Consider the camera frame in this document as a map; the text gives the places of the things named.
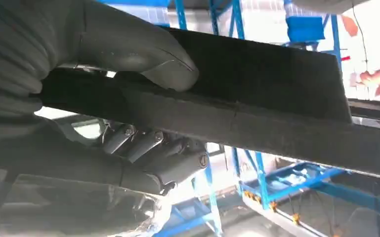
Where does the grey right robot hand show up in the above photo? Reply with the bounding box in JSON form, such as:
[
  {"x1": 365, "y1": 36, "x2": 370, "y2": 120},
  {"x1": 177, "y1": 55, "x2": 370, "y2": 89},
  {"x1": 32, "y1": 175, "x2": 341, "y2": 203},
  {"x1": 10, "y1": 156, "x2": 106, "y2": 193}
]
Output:
[{"x1": 0, "y1": 0, "x2": 210, "y2": 196}]

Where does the blue steel shelf rack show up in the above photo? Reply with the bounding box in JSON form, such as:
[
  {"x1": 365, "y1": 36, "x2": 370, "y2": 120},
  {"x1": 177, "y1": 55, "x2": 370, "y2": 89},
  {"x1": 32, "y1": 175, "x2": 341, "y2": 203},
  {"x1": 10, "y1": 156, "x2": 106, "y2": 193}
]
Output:
[
  {"x1": 152, "y1": 147, "x2": 380, "y2": 237},
  {"x1": 98, "y1": 0, "x2": 342, "y2": 68}
]

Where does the clear plastic film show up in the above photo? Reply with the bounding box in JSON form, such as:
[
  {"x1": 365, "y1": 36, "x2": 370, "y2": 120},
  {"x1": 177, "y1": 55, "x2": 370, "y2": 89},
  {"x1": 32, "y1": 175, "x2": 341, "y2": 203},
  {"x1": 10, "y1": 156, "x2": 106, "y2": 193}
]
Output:
[{"x1": 0, "y1": 173, "x2": 173, "y2": 237}]

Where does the blue plastic crate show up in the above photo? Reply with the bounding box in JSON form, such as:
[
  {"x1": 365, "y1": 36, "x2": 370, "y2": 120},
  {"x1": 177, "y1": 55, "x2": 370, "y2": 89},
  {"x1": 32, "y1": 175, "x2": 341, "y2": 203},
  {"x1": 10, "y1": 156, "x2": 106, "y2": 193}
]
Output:
[{"x1": 285, "y1": 15, "x2": 326, "y2": 43}]

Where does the thin black hanging cable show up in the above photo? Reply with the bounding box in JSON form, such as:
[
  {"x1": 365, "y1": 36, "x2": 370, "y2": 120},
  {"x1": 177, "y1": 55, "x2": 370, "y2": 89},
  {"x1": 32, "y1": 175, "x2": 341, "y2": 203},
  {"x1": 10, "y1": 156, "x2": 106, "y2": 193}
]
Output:
[{"x1": 352, "y1": 0, "x2": 370, "y2": 72}]

